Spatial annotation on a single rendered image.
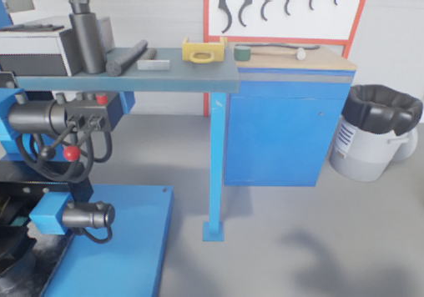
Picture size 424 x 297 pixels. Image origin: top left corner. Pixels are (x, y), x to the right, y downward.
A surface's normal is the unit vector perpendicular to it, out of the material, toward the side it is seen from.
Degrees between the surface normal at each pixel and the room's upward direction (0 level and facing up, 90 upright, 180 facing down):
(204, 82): 90
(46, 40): 90
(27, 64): 90
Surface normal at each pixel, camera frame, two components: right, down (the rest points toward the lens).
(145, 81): 0.00, 0.58
